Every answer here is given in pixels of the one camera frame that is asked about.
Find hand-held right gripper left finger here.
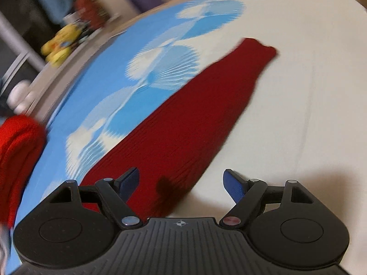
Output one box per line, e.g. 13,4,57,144
50,167,142,229

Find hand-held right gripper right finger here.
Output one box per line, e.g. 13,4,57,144
219,168,315,227

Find dark red knit sweater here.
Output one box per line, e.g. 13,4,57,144
80,38,277,219

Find red knitted folded blanket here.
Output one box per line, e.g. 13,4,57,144
0,115,48,227

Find white window sill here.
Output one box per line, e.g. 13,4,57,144
26,14,127,121

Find white round plush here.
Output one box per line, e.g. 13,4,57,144
7,81,31,114

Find yellow plush toys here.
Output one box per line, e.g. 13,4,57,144
40,23,87,67

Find dark red cushion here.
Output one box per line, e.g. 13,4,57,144
75,0,108,30

